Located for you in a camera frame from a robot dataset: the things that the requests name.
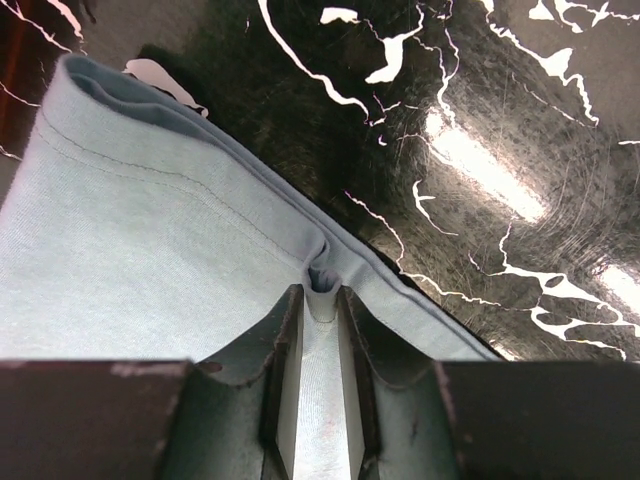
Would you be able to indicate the grey-blue t shirt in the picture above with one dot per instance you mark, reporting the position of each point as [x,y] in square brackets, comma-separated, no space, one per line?
[134,228]

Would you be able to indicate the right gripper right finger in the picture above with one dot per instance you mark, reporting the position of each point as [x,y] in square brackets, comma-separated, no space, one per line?
[412,417]

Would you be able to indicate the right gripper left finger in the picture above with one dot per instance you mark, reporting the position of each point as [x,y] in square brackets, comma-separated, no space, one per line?
[230,416]

